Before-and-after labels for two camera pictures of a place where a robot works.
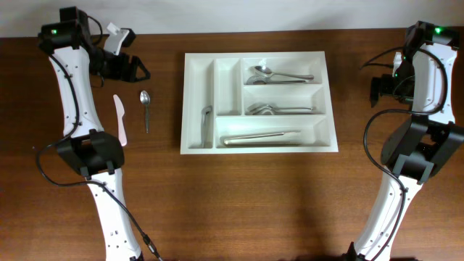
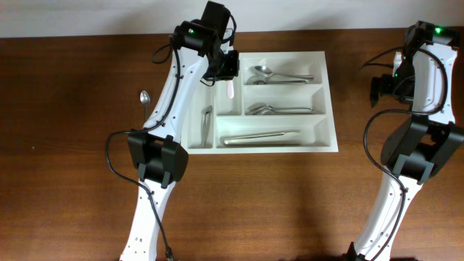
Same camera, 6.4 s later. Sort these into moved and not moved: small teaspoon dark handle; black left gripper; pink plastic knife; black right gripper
Moved: black left gripper; pink plastic knife
Not moved: small teaspoon dark handle; black right gripper
